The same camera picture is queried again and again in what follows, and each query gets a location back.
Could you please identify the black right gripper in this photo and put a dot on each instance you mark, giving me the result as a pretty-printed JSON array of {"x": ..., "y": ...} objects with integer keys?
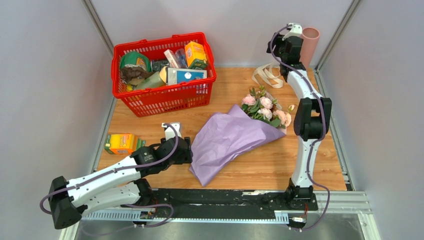
[{"x": 277, "y": 40}]

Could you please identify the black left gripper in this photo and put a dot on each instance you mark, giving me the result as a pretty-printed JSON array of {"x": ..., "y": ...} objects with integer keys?
[{"x": 186, "y": 157}]

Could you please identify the pink cylindrical vase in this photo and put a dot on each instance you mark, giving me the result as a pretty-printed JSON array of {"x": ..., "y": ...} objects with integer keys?
[{"x": 310, "y": 37}]

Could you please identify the cream ribbon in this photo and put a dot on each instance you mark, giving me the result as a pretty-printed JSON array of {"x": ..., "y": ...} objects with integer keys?
[{"x": 270, "y": 74}]

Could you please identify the purple flower bouquet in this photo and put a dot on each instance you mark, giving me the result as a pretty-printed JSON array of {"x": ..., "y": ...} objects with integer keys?
[{"x": 257, "y": 121}]

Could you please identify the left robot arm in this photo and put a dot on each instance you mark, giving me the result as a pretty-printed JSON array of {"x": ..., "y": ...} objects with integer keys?
[{"x": 122, "y": 184}]

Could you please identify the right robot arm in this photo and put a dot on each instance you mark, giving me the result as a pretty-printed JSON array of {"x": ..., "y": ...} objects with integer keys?
[{"x": 310, "y": 122}]

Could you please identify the orange juice box on table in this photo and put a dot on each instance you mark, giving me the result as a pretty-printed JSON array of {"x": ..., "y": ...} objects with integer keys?
[{"x": 122, "y": 143}]

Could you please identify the blue white carton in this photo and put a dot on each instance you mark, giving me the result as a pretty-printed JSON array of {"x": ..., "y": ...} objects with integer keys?
[{"x": 175, "y": 76}]

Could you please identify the green bottle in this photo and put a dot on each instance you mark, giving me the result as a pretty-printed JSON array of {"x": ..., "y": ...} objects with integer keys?
[{"x": 158, "y": 79}]

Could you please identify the red plastic shopping basket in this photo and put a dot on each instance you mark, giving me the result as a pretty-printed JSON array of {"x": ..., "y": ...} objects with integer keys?
[{"x": 164, "y": 99}]

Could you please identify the orange box in basket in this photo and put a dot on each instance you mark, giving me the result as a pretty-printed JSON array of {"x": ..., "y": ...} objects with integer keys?
[{"x": 196, "y": 56}]

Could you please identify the dark patterned packet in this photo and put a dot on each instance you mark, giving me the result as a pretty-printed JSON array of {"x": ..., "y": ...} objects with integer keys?
[{"x": 157, "y": 65}]

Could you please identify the brown snack bag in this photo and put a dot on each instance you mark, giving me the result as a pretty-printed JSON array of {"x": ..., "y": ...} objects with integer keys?
[{"x": 134, "y": 74}]

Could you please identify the clear plastic package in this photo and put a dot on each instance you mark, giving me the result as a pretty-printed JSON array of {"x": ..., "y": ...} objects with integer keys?
[{"x": 181, "y": 58}]

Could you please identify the pink white small box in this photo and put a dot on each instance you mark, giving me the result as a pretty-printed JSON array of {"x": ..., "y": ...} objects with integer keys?
[{"x": 172, "y": 59}]

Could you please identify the green snack bag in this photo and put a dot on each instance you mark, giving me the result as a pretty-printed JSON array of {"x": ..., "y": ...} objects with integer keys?
[{"x": 135, "y": 59}]

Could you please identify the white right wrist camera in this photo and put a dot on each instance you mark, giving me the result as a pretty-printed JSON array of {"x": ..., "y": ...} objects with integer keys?
[{"x": 294, "y": 30}]

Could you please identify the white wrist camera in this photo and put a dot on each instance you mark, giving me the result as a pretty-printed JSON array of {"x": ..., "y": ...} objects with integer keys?
[
  {"x": 172, "y": 130},
  {"x": 294, "y": 30}
]

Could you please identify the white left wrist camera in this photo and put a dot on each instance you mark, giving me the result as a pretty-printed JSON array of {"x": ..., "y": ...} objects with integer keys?
[{"x": 172, "y": 130}]

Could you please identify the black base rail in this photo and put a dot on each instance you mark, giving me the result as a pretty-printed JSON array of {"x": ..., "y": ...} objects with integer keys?
[{"x": 224, "y": 205}]

